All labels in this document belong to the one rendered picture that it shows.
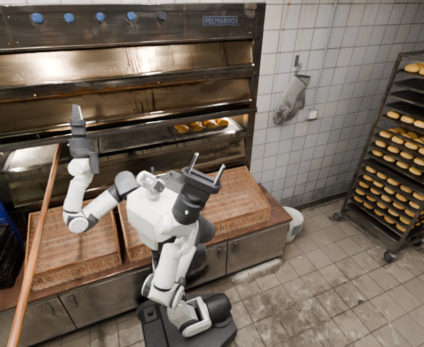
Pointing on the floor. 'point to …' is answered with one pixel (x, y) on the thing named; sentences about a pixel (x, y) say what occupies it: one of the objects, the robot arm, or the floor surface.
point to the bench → (123, 284)
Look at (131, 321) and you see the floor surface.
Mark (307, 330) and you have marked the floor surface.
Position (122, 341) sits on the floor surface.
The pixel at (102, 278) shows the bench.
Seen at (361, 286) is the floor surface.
